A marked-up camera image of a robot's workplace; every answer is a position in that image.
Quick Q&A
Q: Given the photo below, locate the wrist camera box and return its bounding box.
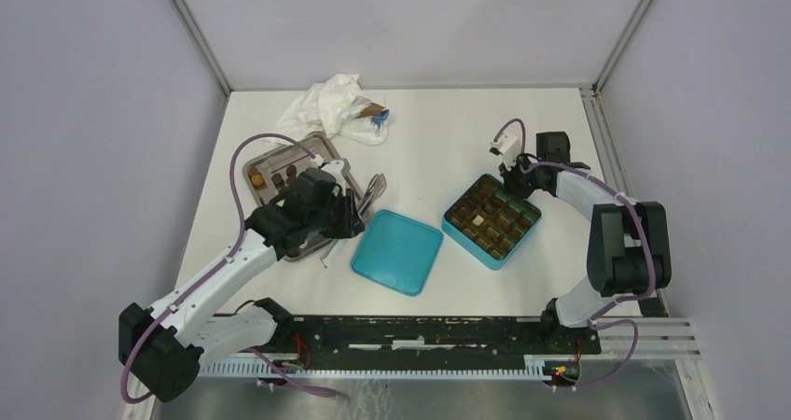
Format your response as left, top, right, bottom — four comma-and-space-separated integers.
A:
489, 133, 522, 171
319, 159, 351, 194

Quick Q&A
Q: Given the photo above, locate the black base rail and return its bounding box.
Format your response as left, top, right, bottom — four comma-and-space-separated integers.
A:
257, 315, 602, 371

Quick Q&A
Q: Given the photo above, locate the white crumpled cloth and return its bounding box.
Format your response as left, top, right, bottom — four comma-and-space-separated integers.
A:
273, 74, 389, 146

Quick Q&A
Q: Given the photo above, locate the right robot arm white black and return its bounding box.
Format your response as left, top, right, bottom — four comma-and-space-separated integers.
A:
490, 132, 672, 353

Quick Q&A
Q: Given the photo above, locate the stainless steel tray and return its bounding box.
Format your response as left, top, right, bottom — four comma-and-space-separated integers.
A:
243, 132, 364, 262

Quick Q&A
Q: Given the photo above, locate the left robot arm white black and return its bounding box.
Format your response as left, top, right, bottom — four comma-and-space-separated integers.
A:
118, 160, 365, 404

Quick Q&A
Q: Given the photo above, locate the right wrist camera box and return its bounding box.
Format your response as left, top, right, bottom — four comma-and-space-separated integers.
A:
489, 133, 522, 171

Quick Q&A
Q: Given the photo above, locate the brown blue wrapper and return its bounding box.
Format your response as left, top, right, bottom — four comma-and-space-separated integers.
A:
352, 96, 390, 129

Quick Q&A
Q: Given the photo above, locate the teal chocolate box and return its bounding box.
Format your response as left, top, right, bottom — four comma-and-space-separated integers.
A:
441, 174, 542, 271

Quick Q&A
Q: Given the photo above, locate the teal box lid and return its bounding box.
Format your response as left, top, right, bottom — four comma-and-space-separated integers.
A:
351, 209, 443, 297

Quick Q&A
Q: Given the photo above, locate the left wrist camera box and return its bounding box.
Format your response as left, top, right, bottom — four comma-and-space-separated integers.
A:
319, 159, 351, 194

